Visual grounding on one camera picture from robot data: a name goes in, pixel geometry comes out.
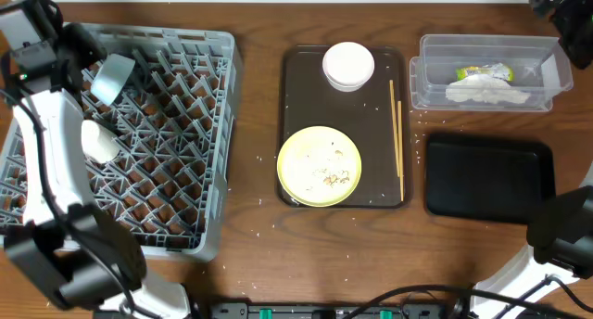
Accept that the light blue bowl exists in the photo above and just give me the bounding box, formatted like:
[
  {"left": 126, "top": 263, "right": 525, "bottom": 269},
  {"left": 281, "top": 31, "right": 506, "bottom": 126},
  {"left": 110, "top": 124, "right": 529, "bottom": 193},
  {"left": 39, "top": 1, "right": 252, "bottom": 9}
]
[{"left": 91, "top": 54, "right": 135, "bottom": 106}]

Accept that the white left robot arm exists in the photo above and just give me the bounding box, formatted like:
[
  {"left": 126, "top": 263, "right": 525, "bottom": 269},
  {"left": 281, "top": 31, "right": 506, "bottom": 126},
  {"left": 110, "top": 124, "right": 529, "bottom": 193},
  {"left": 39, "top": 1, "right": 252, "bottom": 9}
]
[{"left": 1, "top": 0, "right": 191, "bottom": 318}]

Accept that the green snack wrapper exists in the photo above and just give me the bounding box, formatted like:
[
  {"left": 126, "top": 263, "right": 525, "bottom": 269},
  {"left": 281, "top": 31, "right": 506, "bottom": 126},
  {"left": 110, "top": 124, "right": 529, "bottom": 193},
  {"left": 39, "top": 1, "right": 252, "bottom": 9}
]
[{"left": 455, "top": 63, "right": 514, "bottom": 82}]

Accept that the yellow plate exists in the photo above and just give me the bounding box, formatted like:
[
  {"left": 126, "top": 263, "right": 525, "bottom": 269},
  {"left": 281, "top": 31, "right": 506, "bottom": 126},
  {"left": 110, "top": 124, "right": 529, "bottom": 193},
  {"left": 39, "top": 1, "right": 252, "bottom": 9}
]
[{"left": 276, "top": 126, "right": 362, "bottom": 208}]

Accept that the clear plastic bin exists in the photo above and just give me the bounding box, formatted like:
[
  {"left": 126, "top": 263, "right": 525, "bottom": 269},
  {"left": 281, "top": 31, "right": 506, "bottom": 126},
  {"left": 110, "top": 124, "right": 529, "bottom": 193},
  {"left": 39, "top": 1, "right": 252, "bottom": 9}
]
[{"left": 410, "top": 34, "right": 574, "bottom": 112}]

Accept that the pink bowl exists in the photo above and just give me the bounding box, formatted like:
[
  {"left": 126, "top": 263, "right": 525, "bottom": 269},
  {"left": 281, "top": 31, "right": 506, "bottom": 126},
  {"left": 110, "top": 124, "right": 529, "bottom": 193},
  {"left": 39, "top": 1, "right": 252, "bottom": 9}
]
[{"left": 322, "top": 42, "right": 375, "bottom": 93}]

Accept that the cream plastic cup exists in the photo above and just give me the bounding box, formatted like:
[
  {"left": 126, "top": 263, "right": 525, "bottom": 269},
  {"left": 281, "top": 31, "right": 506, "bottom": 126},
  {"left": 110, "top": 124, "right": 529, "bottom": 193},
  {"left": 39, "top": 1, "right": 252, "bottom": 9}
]
[{"left": 82, "top": 120, "right": 120, "bottom": 164}]

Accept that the grey plastic dish rack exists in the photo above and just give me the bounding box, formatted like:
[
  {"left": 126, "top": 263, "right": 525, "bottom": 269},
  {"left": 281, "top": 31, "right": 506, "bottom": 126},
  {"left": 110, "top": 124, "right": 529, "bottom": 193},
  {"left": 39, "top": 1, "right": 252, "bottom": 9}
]
[{"left": 1, "top": 23, "right": 242, "bottom": 262}]

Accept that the black tray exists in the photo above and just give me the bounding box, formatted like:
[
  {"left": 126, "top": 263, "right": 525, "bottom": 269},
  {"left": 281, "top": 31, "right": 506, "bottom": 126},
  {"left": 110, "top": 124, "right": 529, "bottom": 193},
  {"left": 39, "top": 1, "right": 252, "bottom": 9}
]
[{"left": 425, "top": 133, "right": 556, "bottom": 224}]

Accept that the black power strip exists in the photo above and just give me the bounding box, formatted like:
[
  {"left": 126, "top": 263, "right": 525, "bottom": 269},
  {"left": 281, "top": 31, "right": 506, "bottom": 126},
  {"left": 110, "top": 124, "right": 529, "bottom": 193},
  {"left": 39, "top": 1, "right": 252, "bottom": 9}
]
[{"left": 185, "top": 302, "right": 448, "bottom": 319}]

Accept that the black cable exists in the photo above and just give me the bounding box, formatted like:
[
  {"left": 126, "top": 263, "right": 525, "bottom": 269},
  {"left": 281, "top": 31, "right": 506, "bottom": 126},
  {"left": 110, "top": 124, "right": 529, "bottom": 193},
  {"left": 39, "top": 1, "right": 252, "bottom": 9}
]
[{"left": 340, "top": 284, "right": 575, "bottom": 319}]

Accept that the dark brown serving tray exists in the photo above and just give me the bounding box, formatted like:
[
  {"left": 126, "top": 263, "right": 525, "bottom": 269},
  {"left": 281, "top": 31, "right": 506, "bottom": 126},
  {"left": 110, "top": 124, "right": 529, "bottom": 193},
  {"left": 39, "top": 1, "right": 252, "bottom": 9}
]
[{"left": 278, "top": 45, "right": 413, "bottom": 209}]

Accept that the wooden chopstick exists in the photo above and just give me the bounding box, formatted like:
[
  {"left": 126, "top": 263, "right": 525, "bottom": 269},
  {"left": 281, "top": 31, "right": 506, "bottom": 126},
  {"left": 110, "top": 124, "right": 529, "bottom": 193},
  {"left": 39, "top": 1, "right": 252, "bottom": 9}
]
[
  {"left": 389, "top": 80, "right": 400, "bottom": 178},
  {"left": 397, "top": 100, "right": 405, "bottom": 203}
]

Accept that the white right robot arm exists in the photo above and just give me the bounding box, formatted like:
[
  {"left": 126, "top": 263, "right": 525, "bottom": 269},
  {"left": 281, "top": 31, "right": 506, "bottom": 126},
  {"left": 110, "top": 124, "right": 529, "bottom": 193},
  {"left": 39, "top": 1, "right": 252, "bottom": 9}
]
[{"left": 456, "top": 0, "right": 592, "bottom": 318}]

